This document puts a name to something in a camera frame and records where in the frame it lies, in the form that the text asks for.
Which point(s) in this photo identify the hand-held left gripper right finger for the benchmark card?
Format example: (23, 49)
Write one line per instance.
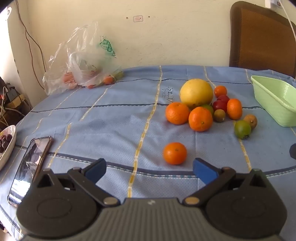
(203, 171)

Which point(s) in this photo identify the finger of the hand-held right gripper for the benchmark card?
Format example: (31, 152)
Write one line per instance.
(293, 151)

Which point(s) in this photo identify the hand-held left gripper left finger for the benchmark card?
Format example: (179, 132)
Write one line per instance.
(96, 170)

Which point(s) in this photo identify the brown kiwi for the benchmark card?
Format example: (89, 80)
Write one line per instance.
(251, 120)
(219, 115)

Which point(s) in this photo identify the light green plastic basket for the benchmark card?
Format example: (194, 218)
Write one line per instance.
(275, 99)

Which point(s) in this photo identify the green round fruit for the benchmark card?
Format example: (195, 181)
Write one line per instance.
(209, 108)
(242, 129)

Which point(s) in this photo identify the large yellow grapefruit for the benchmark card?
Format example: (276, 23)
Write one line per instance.
(196, 92)

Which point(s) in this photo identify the blue striped tablecloth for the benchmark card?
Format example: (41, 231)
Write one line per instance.
(104, 115)

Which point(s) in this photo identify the red cherry tomato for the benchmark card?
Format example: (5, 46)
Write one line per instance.
(223, 98)
(219, 106)

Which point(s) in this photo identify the smartphone with gold case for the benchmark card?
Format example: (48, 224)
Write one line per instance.
(27, 166)

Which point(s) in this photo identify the small orange mandarin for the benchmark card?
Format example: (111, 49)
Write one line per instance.
(220, 91)

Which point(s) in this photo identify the orange fruit in bag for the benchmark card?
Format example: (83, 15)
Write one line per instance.
(108, 80)

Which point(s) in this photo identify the white plate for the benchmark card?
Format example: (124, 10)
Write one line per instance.
(7, 153)

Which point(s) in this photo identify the carrots in bag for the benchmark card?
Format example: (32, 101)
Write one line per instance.
(69, 78)

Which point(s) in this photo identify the dark red cherries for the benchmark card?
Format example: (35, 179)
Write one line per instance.
(5, 140)

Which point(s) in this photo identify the clear plastic bag green print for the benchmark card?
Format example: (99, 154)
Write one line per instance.
(87, 60)

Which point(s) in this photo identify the cluttered power adapters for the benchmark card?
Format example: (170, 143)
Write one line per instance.
(11, 97)

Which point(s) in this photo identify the brown chair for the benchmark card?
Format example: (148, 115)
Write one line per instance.
(261, 39)

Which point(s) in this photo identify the white power strip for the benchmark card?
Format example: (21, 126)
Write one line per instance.
(275, 2)

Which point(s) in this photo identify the white wall sticker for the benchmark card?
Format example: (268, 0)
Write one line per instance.
(138, 18)

